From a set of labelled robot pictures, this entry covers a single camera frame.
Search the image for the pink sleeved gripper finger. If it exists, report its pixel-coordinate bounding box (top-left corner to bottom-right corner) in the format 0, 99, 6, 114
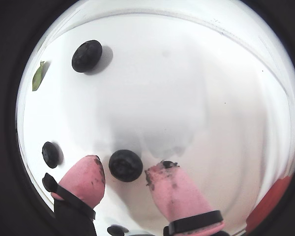
144, 161, 226, 236
42, 154, 106, 236

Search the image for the dark blueberry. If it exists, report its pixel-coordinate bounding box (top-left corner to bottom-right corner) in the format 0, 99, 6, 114
107, 225, 125, 236
71, 40, 103, 73
108, 149, 144, 183
42, 141, 59, 169

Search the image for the red collapsible cup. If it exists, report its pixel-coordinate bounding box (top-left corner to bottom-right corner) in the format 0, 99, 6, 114
245, 176, 293, 234

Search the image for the green leaf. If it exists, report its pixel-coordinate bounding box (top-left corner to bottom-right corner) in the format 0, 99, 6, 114
31, 60, 46, 92

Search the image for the clear plastic strip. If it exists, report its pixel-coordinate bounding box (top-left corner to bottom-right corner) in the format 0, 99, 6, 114
51, 9, 290, 96

